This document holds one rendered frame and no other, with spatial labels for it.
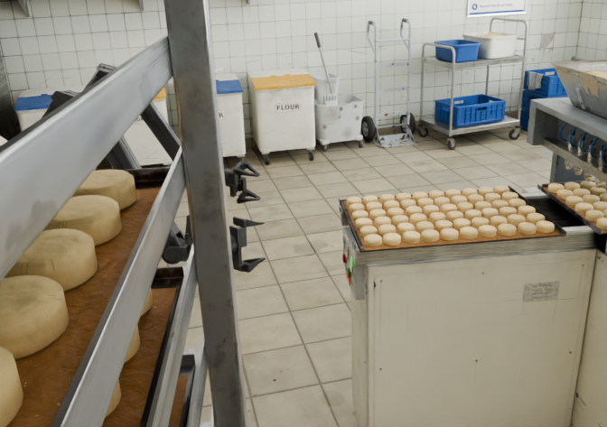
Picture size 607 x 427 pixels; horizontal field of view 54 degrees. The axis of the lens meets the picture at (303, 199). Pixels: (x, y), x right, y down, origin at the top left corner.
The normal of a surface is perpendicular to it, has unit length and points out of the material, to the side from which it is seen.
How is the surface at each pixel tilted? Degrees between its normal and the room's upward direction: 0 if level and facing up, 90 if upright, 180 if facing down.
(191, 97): 90
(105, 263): 0
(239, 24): 90
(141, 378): 0
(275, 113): 91
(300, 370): 0
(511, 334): 90
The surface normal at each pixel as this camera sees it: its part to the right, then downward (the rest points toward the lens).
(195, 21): 0.07, 0.36
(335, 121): 0.30, 0.41
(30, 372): -0.04, -0.93
